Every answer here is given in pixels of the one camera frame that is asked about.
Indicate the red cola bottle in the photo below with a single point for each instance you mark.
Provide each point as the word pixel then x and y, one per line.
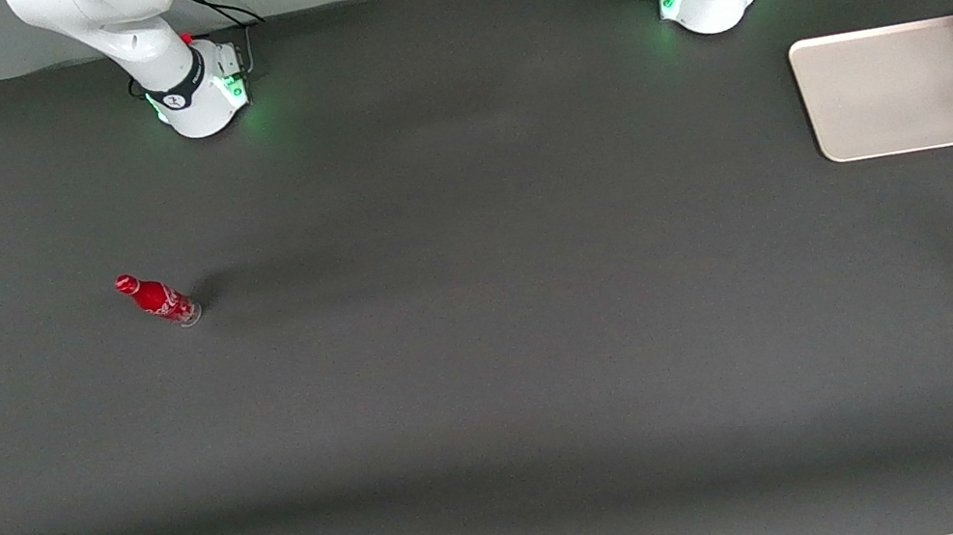
pixel 159 299

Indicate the beige rectangular tray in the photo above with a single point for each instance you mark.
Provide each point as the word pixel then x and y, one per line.
pixel 887 92

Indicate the dark grey table cover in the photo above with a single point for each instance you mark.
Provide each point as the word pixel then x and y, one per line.
pixel 465 426

